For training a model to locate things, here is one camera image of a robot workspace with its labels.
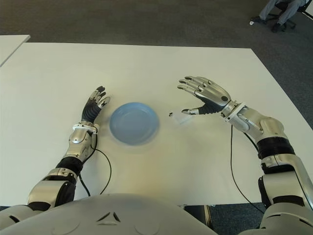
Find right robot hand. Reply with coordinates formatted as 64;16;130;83
177;75;232;116

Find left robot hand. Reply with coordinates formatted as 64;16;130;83
80;85;112;122

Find white charger plug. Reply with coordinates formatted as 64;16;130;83
168;111;194;126

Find blue round plate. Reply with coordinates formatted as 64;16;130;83
109;102;161;146

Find black office chair base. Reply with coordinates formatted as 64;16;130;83
265;3;296;29

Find white side table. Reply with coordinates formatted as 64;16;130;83
0;34;31;67

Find grey robot torso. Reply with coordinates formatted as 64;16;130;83
0;193;219;235

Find seated person legs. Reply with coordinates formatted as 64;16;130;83
251;0;308;32

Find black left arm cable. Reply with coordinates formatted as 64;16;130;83
77;137;112;197

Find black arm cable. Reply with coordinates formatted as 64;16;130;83
230;126;267;214
77;137;112;197

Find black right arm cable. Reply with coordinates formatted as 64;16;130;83
230;126;267;214

